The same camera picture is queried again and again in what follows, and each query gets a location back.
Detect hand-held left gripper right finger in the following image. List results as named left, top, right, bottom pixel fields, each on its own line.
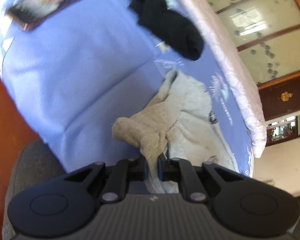
left=158, top=155, right=243, bottom=203

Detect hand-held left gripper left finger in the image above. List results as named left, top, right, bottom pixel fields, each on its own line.
left=64, top=157, right=148, bottom=203

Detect grey fleece pants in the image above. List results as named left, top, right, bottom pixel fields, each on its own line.
left=112, top=69, right=239, bottom=194

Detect black pants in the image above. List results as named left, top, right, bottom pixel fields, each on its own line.
left=128, top=0, right=205, bottom=61

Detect person's leg in grey clothing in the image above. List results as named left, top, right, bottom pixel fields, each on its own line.
left=2, top=139, right=67, bottom=240

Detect blue printed blanket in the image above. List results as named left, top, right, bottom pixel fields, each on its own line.
left=0, top=0, right=256, bottom=180

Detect pale lilac patterned quilt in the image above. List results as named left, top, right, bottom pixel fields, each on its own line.
left=154, top=0, right=268, bottom=159

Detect wooden wardrobe with glass doors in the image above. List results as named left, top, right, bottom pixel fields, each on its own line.
left=197, top=0, right=300, bottom=144

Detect black smartphone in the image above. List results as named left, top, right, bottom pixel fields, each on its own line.
left=5, top=0, right=83, bottom=32

